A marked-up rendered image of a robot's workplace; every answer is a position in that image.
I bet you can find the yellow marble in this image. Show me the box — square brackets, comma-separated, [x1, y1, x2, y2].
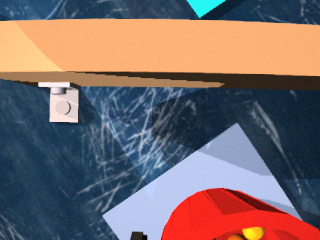
[242, 227, 265, 240]

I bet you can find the orange marble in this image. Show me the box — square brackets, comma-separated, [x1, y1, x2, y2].
[228, 234, 247, 240]

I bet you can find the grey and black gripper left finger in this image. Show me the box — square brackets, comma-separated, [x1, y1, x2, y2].
[130, 231, 148, 240]

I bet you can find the red cup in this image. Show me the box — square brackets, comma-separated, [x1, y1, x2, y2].
[161, 188, 320, 240]

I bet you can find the white l-shaped bracket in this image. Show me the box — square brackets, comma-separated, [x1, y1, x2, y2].
[39, 83, 79, 122]

